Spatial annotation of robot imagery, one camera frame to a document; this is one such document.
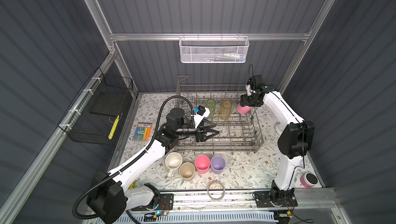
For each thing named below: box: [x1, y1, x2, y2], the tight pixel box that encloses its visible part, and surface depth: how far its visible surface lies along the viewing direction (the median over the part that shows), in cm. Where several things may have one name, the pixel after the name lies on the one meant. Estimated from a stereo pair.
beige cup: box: [178, 162, 196, 182], surface depth 78 cm
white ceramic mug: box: [165, 151, 183, 179], surface depth 81 cm
